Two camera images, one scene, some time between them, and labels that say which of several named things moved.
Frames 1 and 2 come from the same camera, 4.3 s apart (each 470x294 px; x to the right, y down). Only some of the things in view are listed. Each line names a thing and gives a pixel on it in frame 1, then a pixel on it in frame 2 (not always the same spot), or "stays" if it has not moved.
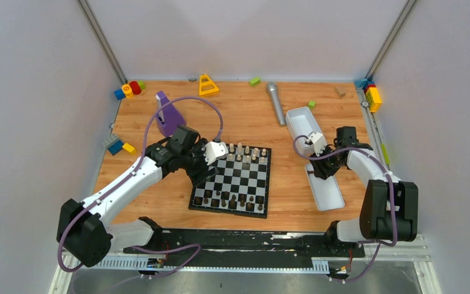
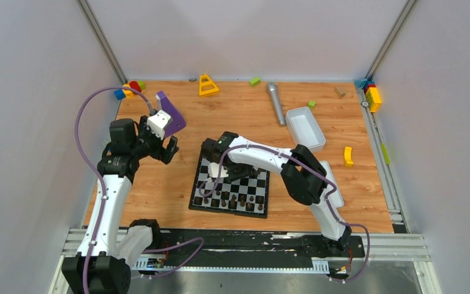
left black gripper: [199, 167] -> [164, 147]
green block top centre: [254, 82] stays
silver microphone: [272, 88] stays
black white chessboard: [241, 188] stays
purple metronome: [169, 117] stays
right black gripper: [320, 171] -> [249, 169]
